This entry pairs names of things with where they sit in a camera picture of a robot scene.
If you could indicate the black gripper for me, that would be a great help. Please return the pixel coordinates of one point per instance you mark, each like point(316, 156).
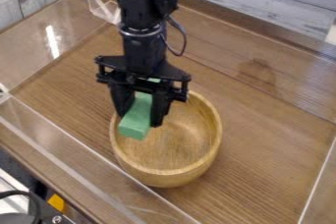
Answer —
point(143, 70)

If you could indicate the green rectangular block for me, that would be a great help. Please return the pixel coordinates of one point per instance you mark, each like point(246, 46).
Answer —
point(135, 123)

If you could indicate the brown wooden bowl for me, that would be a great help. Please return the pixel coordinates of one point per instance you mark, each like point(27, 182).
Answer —
point(178, 151)

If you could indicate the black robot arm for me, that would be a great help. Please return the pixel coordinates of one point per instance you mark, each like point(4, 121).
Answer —
point(144, 14)

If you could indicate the yellow label on base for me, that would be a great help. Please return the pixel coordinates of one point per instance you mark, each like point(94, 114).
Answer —
point(56, 202)

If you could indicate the clear acrylic corner bracket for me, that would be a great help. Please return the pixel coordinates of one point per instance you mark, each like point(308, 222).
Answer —
point(106, 10)

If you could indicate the clear acrylic front wall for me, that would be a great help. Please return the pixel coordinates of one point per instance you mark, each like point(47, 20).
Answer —
point(54, 128)

